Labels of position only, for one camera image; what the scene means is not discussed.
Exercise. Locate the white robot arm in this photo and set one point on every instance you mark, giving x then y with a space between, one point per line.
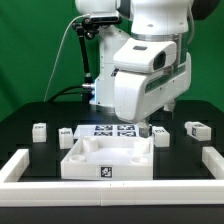
145 64

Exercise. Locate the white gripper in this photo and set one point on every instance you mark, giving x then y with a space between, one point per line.
137 96

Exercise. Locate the grey camera on mount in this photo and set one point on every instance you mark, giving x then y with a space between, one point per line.
105 17

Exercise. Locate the white U-shaped fence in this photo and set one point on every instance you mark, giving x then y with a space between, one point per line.
15 193

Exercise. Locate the white square table top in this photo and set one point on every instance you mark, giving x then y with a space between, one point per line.
109 158

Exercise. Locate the white marker plate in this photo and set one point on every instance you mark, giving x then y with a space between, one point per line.
127 130

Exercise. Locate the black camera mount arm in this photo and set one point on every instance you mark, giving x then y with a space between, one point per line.
85 50

